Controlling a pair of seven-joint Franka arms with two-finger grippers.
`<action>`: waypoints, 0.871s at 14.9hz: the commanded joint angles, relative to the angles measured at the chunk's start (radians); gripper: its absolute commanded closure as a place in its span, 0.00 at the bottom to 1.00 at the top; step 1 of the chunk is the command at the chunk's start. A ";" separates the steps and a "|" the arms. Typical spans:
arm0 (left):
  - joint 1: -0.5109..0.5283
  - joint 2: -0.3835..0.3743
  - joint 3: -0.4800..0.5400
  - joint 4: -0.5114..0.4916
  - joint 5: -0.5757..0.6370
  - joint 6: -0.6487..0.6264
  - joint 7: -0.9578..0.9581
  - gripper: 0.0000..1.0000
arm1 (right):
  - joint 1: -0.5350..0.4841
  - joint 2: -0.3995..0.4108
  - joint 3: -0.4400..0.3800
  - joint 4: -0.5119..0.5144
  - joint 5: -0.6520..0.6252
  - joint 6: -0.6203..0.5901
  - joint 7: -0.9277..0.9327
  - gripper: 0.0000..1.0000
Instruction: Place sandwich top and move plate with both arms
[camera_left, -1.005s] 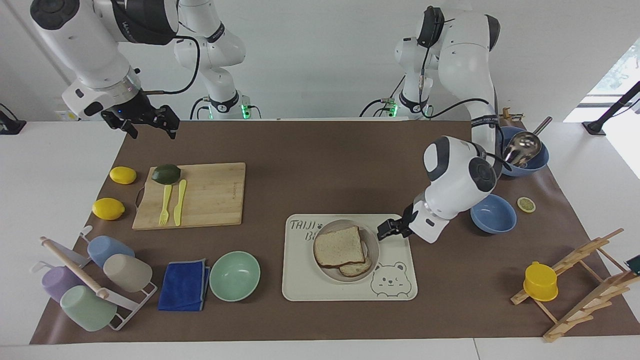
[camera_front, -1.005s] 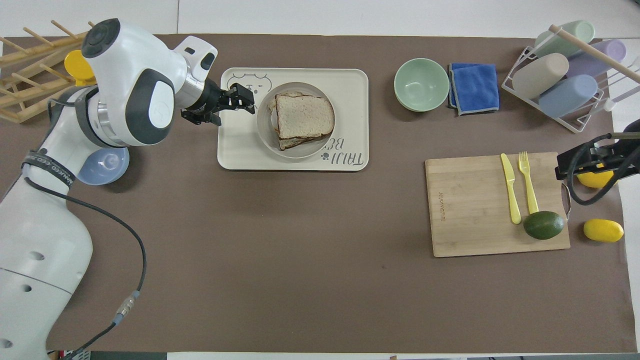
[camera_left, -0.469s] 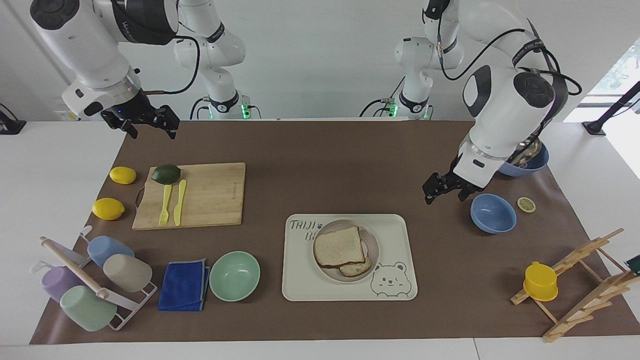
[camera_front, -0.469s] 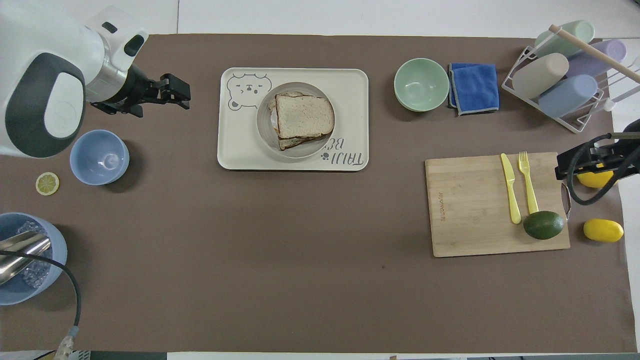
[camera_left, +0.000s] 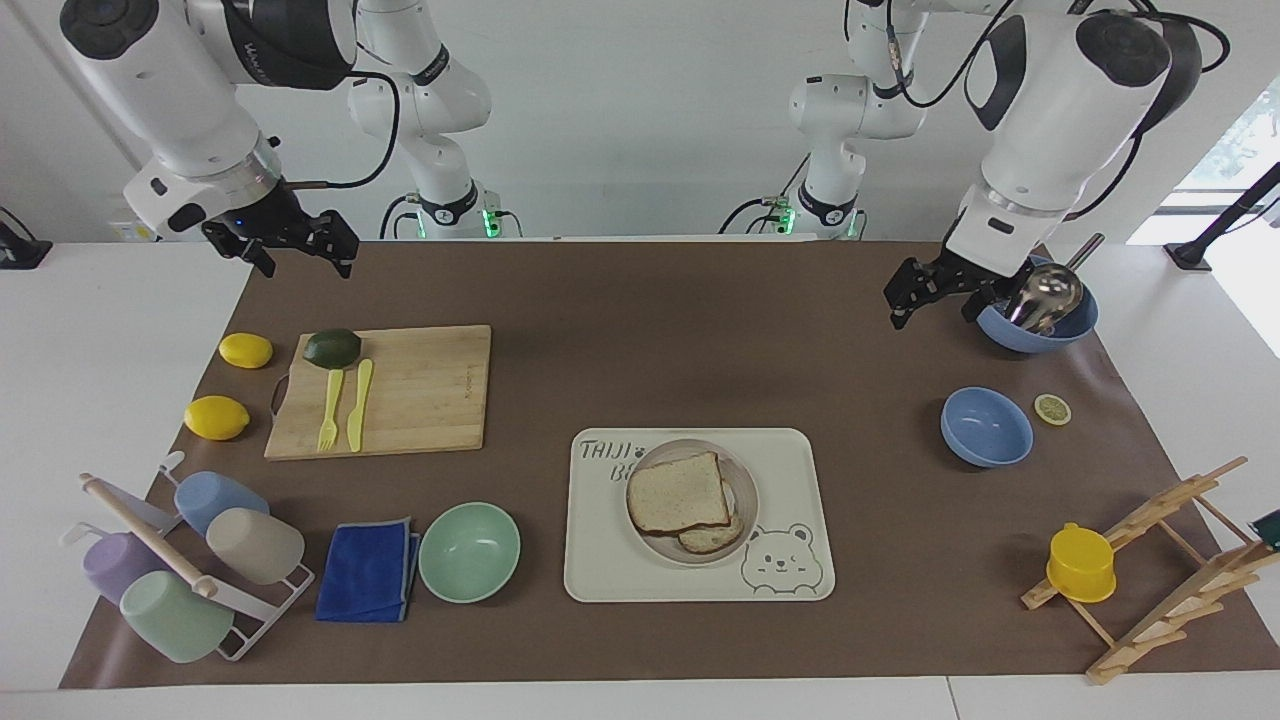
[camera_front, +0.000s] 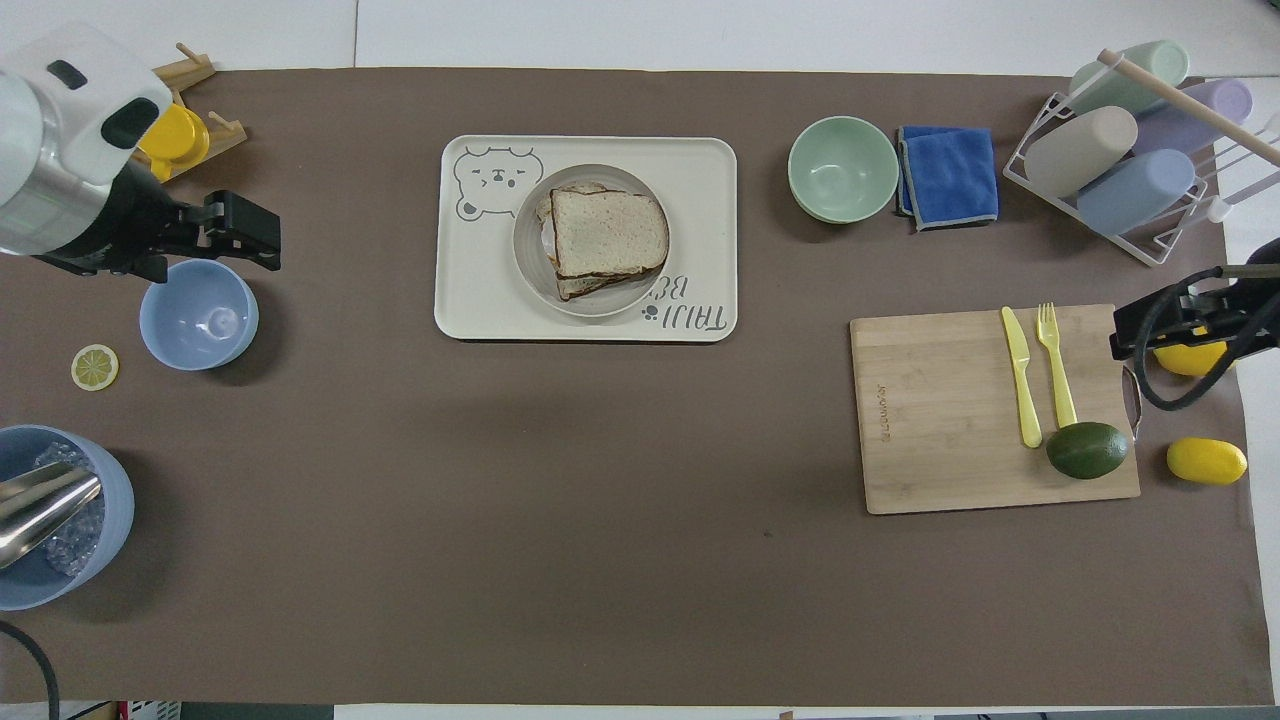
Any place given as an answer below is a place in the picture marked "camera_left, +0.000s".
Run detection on blue bowl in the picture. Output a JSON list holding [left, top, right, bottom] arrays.
[[939, 386, 1036, 469], [975, 255, 1100, 355]]

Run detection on yellow plastic knife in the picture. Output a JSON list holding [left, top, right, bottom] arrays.
[[346, 358, 375, 453]]

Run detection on small bread slice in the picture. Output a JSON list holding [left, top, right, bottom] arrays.
[[677, 480, 747, 557]]

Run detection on beige plastic cup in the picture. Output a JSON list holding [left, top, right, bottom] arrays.
[[205, 507, 306, 587]]

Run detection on white cup rack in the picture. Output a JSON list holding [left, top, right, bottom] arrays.
[[60, 451, 317, 663]]

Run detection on black stand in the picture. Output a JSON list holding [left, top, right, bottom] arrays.
[[0, 206, 54, 271], [1163, 162, 1280, 273]]

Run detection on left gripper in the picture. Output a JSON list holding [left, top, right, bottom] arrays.
[[883, 250, 1033, 330]]

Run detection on metal ladle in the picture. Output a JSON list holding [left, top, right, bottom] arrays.
[[1003, 232, 1107, 335]]

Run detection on large bread slice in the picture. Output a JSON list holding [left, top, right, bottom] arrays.
[[626, 450, 734, 537]]

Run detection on wooden cutting board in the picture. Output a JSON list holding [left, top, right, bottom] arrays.
[[264, 324, 493, 462]]

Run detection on cream tray with bear print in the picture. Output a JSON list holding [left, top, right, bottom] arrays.
[[563, 427, 838, 604]]

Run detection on yellow plastic fork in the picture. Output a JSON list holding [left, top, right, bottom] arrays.
[[317, 368, 345, 453]]

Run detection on blue plastic cup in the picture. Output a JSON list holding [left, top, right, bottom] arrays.
[[174, 470, 270, 538]]

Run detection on wooden dish rack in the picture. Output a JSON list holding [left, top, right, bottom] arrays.
[[1019, 456, 1280, 687]]

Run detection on yellow plastic cup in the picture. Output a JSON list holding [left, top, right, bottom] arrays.
[[1045, 521, 1118, 605]]

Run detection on black cable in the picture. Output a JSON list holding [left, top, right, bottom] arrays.
[[378, 194, 421, 241], [1063, 0, 1232, 221], [718, 196, 793, 237], [280, 68, 403, 191], [845, 0, 1013, 109]]

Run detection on purple plastic cup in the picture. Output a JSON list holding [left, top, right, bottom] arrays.
[[82, 531, 173, 607]]

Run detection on green plastic cup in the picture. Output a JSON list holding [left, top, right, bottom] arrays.
[[119, 569, 237, 665]]

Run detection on green bowl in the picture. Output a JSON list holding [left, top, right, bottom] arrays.
[[417, 501, 523, 606]]

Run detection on blue folded cloth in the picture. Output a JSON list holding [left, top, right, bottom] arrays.
[[315, 516, 424, 625]]

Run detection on beige plate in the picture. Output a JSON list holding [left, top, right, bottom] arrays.
[[624, 437, 762, 570]]

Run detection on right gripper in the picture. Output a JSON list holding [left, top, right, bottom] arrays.
[[202, 178, 360, 280]]

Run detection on green avocado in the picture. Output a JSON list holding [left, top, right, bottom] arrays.
[[303, 328, 363, 370]]

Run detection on yellow lemon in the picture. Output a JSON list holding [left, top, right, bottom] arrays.
[[219, 332, 274, 370], [183, 395, 251, 442]]

